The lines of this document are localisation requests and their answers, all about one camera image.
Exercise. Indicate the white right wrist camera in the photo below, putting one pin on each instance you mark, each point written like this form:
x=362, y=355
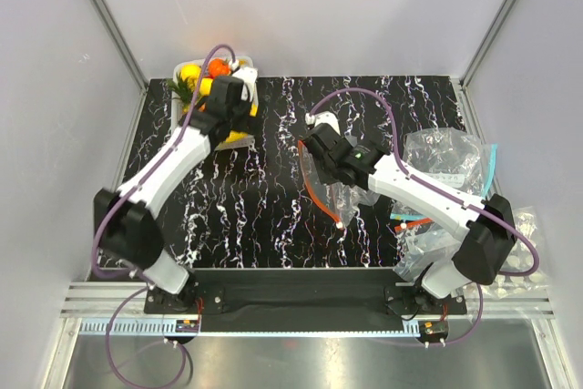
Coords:
x=325, y=121

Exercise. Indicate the yellow banana bunch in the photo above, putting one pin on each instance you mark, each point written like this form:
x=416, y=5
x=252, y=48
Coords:
x=246, y=126

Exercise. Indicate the yellow lemon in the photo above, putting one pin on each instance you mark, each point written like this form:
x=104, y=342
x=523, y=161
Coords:
x=190, y=73

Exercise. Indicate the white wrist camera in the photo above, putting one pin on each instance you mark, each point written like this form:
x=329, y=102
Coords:
x=249, y=76
x=325, y=121

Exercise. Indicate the orange tangerine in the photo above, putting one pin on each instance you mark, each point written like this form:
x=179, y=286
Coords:
x=218, y=67

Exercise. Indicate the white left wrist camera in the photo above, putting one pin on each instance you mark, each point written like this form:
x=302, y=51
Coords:
x=249, y=76

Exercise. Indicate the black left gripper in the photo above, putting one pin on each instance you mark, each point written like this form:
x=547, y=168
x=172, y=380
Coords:
x=248, y=125

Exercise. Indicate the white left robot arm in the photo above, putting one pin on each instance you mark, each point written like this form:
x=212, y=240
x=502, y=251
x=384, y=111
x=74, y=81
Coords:
x=126, y=218

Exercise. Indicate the white plastic fruit basket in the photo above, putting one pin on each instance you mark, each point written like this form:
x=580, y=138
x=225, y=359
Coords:
x=177, y=111

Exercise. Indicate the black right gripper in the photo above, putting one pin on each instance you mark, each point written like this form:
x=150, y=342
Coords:
x=324, y=176

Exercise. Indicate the yellow mango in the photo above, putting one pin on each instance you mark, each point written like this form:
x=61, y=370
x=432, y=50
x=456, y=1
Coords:
x=205, y=86

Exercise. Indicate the clear bag orange zipper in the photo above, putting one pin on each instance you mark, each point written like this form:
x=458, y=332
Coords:
x=337, y=193

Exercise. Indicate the small pineapple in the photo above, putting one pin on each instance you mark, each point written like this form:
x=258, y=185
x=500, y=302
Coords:
x=181, y=92

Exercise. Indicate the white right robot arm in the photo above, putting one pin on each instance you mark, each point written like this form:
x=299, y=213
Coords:
x=484, y=228

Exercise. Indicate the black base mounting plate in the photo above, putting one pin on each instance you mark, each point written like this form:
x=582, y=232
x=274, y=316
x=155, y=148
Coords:
x=218, y=291

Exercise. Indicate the clear bag red zipper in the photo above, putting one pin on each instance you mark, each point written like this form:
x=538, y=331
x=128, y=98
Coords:
x=421, y=243

